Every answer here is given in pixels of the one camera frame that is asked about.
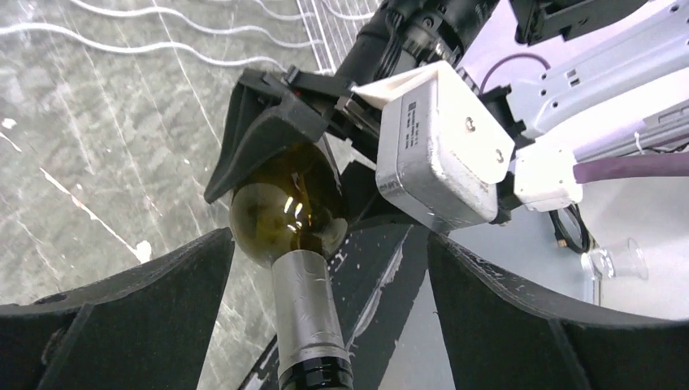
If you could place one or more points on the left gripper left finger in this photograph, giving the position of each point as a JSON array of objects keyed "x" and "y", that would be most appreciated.
[{"x": 148, "y": 327}]

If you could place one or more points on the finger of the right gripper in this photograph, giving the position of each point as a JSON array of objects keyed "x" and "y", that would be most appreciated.
[
  {"x": 367, "y": 208},
  {"x": 269, "y": 112}
]

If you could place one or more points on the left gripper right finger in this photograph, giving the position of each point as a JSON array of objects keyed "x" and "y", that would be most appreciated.
[{"x": 502, "y": 331}]

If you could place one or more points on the green bottle with silver foil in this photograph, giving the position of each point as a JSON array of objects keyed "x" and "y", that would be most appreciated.
[{"x": 290, "y": 216}]

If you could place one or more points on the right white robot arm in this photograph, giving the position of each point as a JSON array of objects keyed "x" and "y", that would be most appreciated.
[{"x": 529, "y": 108}]

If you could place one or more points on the small clear plastic cup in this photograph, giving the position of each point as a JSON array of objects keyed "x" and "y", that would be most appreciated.
[{"x": 624, "y": 259}]

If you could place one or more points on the white wire wine rack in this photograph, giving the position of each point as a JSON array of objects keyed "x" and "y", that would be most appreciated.
[{"x": 321, "y": 26}]

